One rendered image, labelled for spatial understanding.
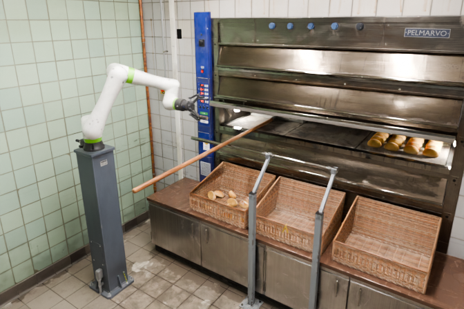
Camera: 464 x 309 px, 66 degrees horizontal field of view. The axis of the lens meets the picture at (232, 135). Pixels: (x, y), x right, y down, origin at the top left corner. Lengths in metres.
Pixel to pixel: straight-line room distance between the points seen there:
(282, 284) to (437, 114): 1.55
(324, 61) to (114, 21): 1.88
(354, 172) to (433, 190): 0.51
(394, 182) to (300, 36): 1.22
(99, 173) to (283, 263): 1.46
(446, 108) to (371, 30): 0.67
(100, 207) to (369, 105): 2.05
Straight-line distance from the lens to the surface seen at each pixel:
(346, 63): 2.61
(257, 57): 2.89
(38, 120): 3.13
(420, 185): 2.71
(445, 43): 2.51
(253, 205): 2.50
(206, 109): 3.23
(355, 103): 2.63
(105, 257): 3.06
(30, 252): 3.44
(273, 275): 2.79
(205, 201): 2.91
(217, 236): 2.92
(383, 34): 2.56
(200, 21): 3.16
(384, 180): 2.74
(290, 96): 2.79
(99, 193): 2.79
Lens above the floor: 2.08
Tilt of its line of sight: 18 degrees down
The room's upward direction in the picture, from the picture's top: straight up
